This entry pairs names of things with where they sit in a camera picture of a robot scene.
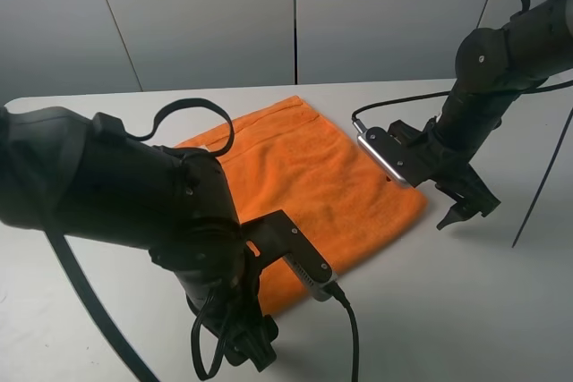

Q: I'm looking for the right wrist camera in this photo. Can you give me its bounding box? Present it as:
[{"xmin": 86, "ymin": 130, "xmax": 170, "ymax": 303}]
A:
[{"xmin": 357, "ymin": 127, "xmax": 410, "ymax": 188}]

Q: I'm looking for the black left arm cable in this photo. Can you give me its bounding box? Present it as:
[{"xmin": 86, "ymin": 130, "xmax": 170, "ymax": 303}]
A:
[{"xmin": 48, "ymin": 98, "xmax": 361, "ymax": 382}]

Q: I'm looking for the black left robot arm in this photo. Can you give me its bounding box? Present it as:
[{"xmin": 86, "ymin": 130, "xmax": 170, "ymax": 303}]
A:
[{"xmin": 1, "ymin": 107, "xmax": 278, "ymax": 381}]

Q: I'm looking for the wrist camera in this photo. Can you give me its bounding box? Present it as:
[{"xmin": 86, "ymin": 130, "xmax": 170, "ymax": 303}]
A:
[
  {"xmin": 241, "ymin": 210, "xmax": 338, "ymax": 301},
  {"xmin": 357, "ymin": 127, "xmax": 410, "ymax": 188}
]

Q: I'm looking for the orange terry towel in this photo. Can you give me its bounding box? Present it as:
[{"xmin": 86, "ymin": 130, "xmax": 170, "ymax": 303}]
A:
[{"xmin": 173, "ymin": 95, "xmax": 428, "ymax": 318}]

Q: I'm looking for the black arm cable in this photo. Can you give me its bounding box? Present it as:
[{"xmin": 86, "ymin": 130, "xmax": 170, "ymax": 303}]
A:
[
  {"xmin": 350, "ymin": 0, "xmax": 573, "ymax": 249},
  {"xmin": 48, "ymin": 98, "xmax": 361, "ymax": 382}
]

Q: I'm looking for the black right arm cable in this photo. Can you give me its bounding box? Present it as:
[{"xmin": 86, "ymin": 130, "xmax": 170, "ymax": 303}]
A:
[{"xmin": 350, "ymin": 0, "xmax": 573, "ymax": 249}]

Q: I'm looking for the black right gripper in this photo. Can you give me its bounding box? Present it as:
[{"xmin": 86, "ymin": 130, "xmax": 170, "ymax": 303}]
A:
[{"xmin": 389, "ymin": 118, "xmax": 500, "ymax": 229}]

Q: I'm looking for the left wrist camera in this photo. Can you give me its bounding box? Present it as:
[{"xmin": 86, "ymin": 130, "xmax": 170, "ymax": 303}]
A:
[{"xmin": 241, "ymin": 210, "xmax": 338, "ymax": 301}]

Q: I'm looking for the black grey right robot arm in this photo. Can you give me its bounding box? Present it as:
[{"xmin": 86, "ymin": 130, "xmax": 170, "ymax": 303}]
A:
[{"xmin": 389, "ymin": 0, "xmax": 572, "ymax": 229}]

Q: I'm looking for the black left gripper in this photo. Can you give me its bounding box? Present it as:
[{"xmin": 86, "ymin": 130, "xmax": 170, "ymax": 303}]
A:
[{"xmin": 185, "ymin": 243, "xmax": 278, "ymax": 371}]

